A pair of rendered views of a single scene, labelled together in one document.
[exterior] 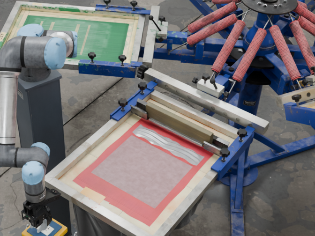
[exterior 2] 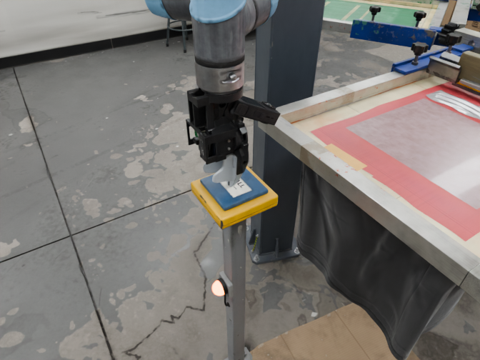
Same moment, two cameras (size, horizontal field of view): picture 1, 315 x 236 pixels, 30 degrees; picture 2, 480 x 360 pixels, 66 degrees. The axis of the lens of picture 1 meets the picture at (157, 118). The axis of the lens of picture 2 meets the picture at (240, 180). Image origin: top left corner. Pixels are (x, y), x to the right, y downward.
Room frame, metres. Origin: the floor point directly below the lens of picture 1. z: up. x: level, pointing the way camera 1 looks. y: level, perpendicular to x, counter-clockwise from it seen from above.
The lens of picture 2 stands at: (0.94, 0.16, 1.43)
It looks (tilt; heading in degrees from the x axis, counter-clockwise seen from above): 39 degrees down; 26
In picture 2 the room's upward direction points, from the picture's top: straight up
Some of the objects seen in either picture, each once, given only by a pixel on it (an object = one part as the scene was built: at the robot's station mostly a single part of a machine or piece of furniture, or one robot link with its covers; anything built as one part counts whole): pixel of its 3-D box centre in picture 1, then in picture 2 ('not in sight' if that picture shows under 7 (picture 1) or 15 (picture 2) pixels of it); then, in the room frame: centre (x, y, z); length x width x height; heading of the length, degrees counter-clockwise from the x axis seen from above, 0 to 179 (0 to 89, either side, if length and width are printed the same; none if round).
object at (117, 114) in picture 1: (132, 106); (428, 66); (2.20, 0.13, 0.97); 0.30 x 0.05 x 0.07; 148
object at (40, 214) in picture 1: (35, 208); (218, 120); (1.41, 0.43, 1.12); 0.09 x 0.08 x 0.12; 148
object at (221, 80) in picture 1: (215, 88); not in sight; (2.32, -0.28, 1.02); 0.17 x 0.06 x 0.05; 148
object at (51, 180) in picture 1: (151, 158); (464, 128); (1.85, 0.02, 0.97); 0.79 x 0.58 x 0.04; 148
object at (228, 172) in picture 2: (41, 227); (226, 174); (1.40, 0.42, 1.01); 0.06 x 0.03 x 0.09; 148
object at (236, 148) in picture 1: (231, 154); not in sight; (1.90, -0.35, 0.97); 0.30 x 0.05 x 0.07; 148
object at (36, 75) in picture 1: (33, 62); not in sight; (2.13, 0.58, 1.25); 0.15 x 0.15 x 0.10
